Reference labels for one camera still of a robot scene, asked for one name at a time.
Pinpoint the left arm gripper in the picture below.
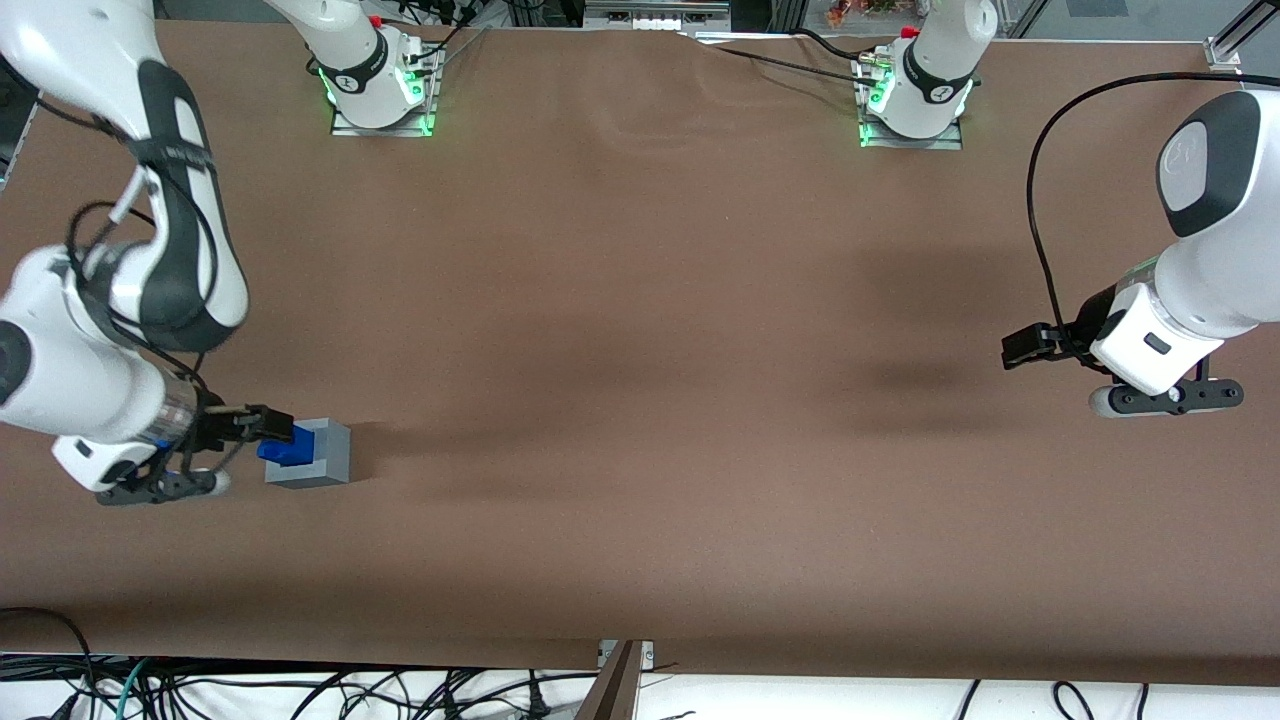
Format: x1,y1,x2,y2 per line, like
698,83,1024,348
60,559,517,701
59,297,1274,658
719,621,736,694
1001,283,1227,397

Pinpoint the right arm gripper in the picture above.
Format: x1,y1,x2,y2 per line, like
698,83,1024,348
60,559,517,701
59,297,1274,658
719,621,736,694
50,404,297,493

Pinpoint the blue plastic part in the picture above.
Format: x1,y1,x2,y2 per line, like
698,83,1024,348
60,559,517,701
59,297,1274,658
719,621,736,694
256,430,317,469

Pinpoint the gray square base block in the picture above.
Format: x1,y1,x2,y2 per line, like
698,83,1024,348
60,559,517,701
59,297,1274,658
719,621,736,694
264,417,353,489

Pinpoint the brown table mat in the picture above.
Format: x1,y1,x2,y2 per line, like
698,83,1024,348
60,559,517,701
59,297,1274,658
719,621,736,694
0,20,1280,687

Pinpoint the white power strip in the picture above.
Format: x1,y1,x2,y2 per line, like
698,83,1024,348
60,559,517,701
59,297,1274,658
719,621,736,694
583,0,733,33

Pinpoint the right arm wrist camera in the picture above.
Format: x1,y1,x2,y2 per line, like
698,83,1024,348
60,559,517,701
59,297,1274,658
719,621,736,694
96,466,232,507

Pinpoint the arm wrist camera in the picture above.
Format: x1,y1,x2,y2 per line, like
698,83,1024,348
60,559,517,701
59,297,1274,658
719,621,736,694
1088,378,1245,419
96,466,232,507

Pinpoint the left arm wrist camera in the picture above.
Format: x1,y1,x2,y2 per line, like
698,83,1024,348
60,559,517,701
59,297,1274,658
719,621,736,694
1088,378,1245,419

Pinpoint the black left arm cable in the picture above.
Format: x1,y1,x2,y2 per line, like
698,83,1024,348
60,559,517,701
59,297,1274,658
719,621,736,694
1026,72,1280,333

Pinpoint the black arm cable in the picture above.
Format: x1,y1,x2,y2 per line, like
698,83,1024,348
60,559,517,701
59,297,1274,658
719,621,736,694
30,95,241,481
1026,72,1280,333

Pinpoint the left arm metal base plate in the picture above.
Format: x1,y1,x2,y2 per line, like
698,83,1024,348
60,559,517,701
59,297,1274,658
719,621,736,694
857,55,964,151

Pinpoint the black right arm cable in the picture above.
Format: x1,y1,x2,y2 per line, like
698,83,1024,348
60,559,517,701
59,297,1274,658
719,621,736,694
30,95,241,481

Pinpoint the black looped floor cable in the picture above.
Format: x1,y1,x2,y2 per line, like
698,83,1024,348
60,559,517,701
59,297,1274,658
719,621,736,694
0,606,99,720

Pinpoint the teal floor cable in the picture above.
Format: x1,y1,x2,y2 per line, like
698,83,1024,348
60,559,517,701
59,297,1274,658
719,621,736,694
112,658,153,720

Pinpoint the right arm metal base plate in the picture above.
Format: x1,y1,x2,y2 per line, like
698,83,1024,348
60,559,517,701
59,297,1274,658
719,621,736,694
330,30,439,138

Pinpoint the aluminium frame profile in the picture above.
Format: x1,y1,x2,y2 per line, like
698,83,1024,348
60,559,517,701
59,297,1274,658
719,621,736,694
1204,0,1280,73

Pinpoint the black cable across mat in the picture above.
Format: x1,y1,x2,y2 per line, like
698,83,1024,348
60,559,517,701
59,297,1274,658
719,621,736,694
680,30,886,89

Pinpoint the aluminium profile post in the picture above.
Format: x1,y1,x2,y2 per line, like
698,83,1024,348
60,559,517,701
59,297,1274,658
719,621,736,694
574,640,643,720

